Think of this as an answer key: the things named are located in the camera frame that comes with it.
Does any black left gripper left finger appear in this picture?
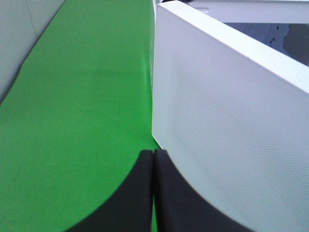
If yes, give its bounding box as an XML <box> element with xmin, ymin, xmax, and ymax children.
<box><xmin>67</xmin><ymin>150</ymin><xmax>154</xmax><ymax>232</ymax></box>

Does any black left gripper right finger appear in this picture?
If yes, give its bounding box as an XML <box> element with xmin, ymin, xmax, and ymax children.
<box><xmin>154</xmin><ymin>149</ymin><xmax>250</xmax><ymax>232</ymax></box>

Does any white microwave door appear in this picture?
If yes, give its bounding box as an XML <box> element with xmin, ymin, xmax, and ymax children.
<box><xmin>152</xmin><ymin>0</ymin><xmax>309</xmax><ymax>232</ymax></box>

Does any green table mat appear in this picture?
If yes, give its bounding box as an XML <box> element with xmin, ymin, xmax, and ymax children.
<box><xmin>0</xmin><ymin>0</ymin><xmax>157</xmax><ymax>232</ymax></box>

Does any white microwave oven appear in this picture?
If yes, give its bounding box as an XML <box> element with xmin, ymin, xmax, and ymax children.
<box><xmin>151</xmin><ymin>0</ymin><xmax>309</xmax><ymax>101</ymax></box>

